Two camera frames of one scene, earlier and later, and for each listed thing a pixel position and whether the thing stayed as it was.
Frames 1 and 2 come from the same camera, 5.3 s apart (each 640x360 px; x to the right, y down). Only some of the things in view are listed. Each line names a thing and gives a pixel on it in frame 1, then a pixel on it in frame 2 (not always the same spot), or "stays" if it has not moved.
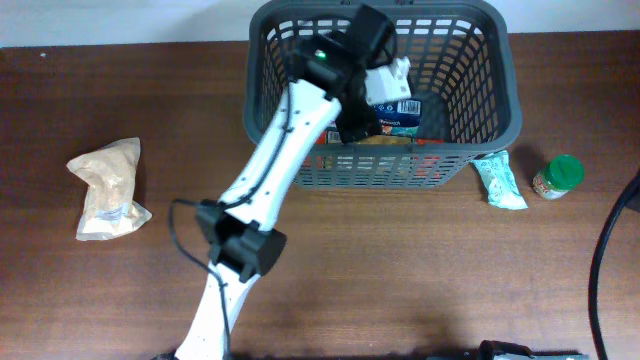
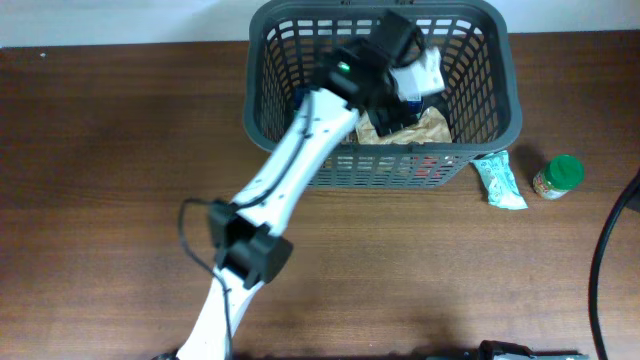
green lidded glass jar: (562, 174) stays
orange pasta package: (331, 137) -> (424, 167)
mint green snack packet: (501, 187) stays
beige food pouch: (110, 206) -> (430, 129)
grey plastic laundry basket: (459, 57) stays
